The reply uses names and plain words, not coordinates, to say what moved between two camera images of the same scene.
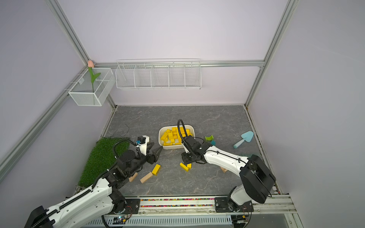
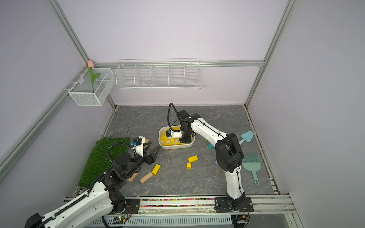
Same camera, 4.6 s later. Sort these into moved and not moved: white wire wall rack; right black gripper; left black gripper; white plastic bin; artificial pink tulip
Moved: right black gripper
Not moved: white plastic bin; left black gripper; white wire wall rack; artificial pink tulip
